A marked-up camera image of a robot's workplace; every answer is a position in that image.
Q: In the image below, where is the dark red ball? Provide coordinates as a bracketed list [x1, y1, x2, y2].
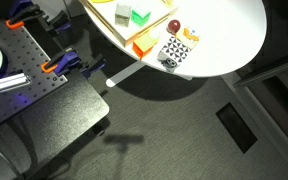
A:
[166, 19, 182, 36]

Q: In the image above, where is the white ball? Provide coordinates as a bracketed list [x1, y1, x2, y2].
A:
[147, 28, 162, 44]

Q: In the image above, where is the aluminium extrusion bar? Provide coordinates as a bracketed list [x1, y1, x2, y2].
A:
[0, 72, 32, 98]

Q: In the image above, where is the dark platform table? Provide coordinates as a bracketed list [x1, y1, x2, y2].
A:
[0, 68, 111, 169]

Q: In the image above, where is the black white patterned box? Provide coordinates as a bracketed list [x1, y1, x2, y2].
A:
[156, 35, 192, 74]

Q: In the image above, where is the black perforated breadboard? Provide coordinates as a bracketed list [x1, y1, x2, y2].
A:
[0, 18, 69, 133]

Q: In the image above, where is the orange block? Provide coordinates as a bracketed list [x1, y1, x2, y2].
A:
[132, 34, 155, 61]

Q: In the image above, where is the white table base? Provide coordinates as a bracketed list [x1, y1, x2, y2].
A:
[105, 60, 194, 88]

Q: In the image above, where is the wooden tray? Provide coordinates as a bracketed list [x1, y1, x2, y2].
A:
[85, 0, 178, 48]

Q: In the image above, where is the purple black clamp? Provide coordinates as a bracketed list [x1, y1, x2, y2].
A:
[5, 0, 74, 34]

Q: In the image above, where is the green cube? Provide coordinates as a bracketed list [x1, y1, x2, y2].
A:
[131, 7, 152, 28]

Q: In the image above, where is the orange clamp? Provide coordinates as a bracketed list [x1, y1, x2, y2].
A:
[40, 48, 107, 80]

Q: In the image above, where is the grey cube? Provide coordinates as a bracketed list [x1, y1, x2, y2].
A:
[114, 2, 132, 28]

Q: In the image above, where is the black floor vent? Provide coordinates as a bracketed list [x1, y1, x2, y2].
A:
[215, 102, 259, 155]

